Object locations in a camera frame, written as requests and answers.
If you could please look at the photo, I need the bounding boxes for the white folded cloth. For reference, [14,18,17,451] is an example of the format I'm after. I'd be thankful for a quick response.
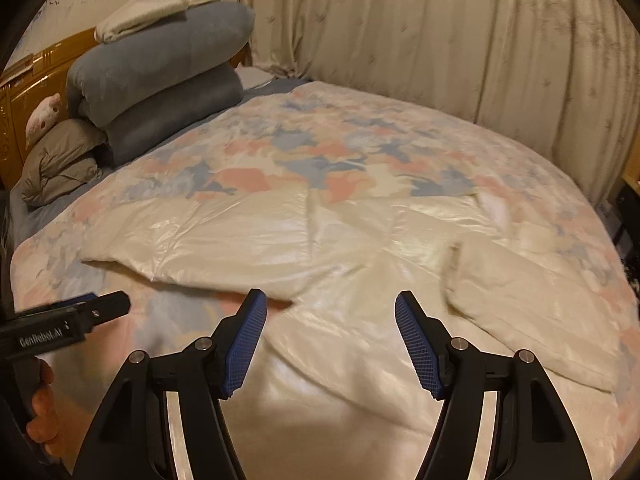
[94,0,225,43]

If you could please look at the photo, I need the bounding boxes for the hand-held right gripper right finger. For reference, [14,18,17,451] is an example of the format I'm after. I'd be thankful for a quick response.
[394,290,596,480]

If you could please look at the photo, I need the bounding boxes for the cream leaf-print curtain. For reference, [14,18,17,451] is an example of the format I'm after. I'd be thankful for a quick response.
[235,0,640,206]

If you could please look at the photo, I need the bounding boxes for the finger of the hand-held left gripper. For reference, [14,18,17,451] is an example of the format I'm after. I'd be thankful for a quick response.
[65,291,132,335]

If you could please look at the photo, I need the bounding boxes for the wooden headboard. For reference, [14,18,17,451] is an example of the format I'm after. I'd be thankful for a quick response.
[0,25,253,191]

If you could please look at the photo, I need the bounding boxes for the white puffer jacket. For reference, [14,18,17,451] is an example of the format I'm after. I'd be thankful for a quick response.
[80,187,621,480]

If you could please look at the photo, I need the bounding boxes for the blue folded blanket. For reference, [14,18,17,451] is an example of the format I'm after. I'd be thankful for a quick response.
[102,65,246,168]
[65,1,257,128]

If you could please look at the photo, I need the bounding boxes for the person's left hand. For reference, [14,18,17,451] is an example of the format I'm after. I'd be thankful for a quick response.
[25,360,56,447]

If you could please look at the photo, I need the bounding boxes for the floral pastel bedspread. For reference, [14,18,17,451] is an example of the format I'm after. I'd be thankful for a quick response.
[10,80,640,480]

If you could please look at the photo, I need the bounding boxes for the wooden cabinet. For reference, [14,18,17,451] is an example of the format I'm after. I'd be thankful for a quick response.
[620,160,640,203]

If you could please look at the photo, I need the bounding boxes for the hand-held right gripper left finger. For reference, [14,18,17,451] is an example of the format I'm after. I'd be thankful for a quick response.
[70,288,268,480]

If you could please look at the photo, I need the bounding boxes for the grey puffy pillow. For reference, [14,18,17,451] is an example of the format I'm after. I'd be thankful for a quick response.
[20,119,108,208]

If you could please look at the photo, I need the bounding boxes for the white cat plush pillow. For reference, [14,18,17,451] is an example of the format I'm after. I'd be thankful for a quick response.
[25,92,66,150]

